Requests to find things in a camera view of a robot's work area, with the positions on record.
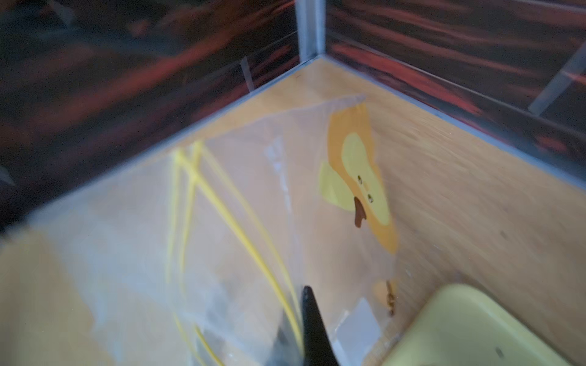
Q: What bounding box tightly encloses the yellow plastic tray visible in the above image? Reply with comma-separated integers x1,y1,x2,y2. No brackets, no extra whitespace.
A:
383,284,569,365

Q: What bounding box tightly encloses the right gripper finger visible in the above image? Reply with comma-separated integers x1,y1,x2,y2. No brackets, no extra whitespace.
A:
301,286,339,366

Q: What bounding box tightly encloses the clear resealable bag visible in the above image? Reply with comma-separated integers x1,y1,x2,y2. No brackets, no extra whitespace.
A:
31,96,397,365

